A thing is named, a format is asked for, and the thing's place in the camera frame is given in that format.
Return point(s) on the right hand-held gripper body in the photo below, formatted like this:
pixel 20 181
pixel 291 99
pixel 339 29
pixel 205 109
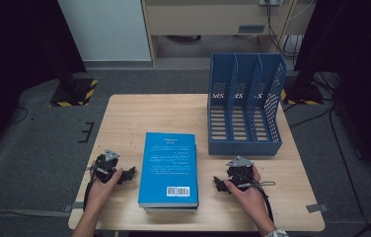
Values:
pixel 239 174

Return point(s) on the grey cabinet label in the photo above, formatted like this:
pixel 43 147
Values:
pixel 251 29

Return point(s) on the beige cabinet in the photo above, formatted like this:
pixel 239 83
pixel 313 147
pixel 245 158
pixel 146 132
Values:
pixel 200 19

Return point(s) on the black curtain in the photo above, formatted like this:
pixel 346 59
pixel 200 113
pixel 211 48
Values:
pixel 15 49
pixel 364 49

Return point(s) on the white power strip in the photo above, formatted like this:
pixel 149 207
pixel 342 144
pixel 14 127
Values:
pixel 270 2

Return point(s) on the person's right hand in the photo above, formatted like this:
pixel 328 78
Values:
pixel 252 200

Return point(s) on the blue book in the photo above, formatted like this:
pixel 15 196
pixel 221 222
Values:
pixel 168 164

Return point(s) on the white panel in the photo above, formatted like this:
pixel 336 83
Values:
pixel 108 29

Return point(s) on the person's left hand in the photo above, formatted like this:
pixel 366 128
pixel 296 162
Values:
pixel 99 194

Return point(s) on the grey tape piece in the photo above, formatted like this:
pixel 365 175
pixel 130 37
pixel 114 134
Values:
pixel 76 206
pixel 316 208

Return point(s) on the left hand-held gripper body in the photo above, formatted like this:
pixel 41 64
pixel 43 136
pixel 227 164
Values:
pixel 108 164

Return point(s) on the blue file rack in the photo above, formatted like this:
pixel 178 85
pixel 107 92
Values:
pixel 244 148

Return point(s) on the black striped stand base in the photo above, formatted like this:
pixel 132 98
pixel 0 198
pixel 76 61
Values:
pixel 305 94
pixel 75 94

